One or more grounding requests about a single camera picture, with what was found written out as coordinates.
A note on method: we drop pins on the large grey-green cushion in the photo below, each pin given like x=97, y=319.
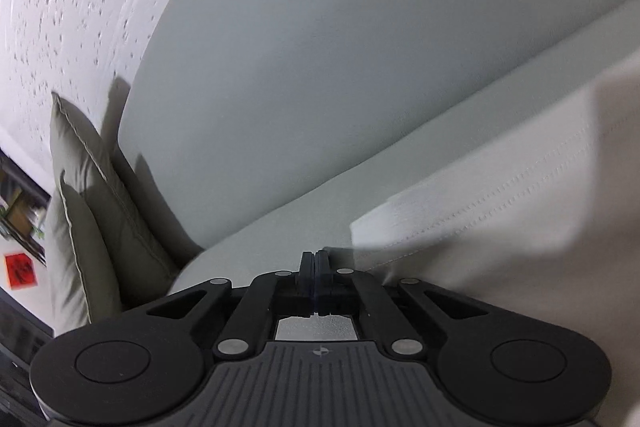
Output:
x=107, y=187

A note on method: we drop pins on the small grey-green cushion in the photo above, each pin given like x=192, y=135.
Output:
x=75, y=267

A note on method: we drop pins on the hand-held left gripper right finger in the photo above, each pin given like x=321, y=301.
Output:
x=322, y=274

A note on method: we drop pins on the cream white garment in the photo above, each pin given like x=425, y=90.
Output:
x=525, y=257

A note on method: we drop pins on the red paper sign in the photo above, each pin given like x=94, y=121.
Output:
x=20, y=270

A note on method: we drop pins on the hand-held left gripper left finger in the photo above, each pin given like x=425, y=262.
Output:
x=306, y=274

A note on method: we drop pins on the dark shelf unit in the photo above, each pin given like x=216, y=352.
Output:
x=17, y=207

